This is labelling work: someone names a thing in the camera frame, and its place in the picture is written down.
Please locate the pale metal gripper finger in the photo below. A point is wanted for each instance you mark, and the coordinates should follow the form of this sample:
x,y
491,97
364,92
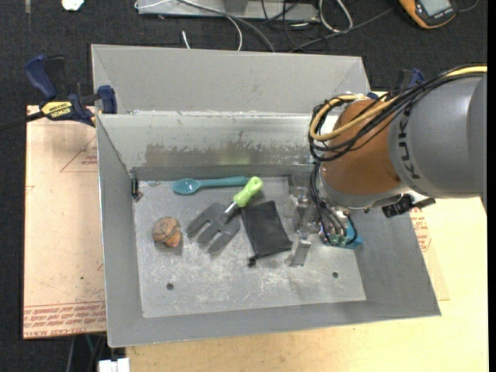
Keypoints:
x,y
298,194
300,252

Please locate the black cloth pouch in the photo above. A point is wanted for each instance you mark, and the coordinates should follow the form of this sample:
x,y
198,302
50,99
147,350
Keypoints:
x,y
265,229

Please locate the grey metal bin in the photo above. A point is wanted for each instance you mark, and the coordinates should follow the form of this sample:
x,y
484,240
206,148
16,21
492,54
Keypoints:
x,y
217,285

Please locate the teal plastic spoon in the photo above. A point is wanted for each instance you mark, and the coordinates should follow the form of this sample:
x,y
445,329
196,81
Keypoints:
x,y
190,186

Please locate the small black object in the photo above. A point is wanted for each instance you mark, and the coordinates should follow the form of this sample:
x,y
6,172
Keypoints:
x,y
135,190

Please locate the brown cardboard board, red print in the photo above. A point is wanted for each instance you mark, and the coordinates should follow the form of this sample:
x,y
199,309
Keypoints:
x,y
62,227

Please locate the black cylinder on white bracket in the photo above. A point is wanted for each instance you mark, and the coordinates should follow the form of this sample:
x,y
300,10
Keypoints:
x,y
396,207

